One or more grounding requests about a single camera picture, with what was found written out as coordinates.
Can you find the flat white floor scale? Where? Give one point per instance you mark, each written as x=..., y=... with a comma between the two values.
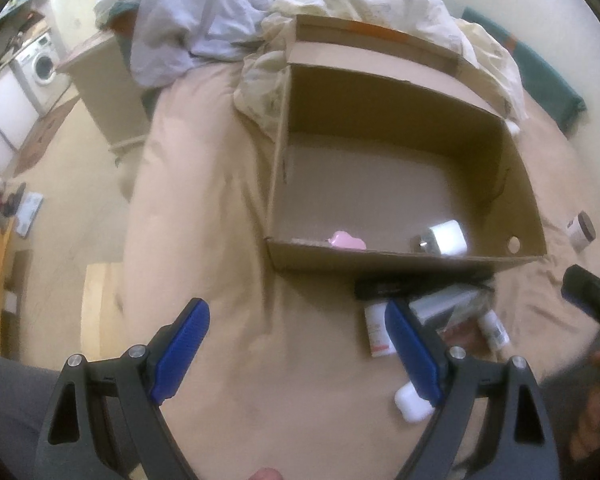
x=29, y=215

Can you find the flat black box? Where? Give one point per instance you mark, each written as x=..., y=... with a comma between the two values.
x=380, y=287

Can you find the person's right hand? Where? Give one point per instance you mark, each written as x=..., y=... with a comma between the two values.
x=592, y=410

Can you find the white earbuds case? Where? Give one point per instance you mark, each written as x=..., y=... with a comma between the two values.
x=407, y=402

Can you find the brown patterned rug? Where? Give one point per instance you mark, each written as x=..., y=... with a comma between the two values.
x=45, y=135

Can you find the light wooden board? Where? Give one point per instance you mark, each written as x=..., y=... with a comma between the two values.
x=100, y=305

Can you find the cardboard box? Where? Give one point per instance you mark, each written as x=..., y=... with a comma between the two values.
x=380, y=185

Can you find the small white bottle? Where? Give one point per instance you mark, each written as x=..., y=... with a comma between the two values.
x=495, y=332

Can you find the white tube with orange band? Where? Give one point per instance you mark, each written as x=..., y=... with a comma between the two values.
x=377, y=332

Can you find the white washing machine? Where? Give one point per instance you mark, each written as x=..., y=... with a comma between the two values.
x=40, y=67

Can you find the white jar with brown lid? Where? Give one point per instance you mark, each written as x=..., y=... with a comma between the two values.
x=579, y=232

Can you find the person's right leg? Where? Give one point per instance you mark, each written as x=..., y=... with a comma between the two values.
x=560, y=400

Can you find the cream patterned comforter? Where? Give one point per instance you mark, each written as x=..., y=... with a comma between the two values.
x=380, y=0

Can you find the beige bedside cabinet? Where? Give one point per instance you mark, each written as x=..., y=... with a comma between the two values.
x=110, y=95

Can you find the lavender duvet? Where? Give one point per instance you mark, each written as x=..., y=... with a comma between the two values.
x=180, y=15

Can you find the white cylindrical jar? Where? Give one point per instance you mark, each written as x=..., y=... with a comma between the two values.
x=445, y=239

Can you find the white cabinet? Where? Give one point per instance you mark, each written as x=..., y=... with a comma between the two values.
x=5, y=115

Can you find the pink perfume bottle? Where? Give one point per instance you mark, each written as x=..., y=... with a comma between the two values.
x=347, y=241

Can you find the teal cushion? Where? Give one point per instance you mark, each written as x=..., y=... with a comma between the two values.
x=535, y=70

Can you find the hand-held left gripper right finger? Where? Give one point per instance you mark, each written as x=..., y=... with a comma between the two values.
x=412, y=355

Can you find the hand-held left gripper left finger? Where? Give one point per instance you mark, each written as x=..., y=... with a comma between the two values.
x=182, y=345

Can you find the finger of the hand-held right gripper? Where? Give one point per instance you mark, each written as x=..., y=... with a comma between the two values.
x=590, y=292

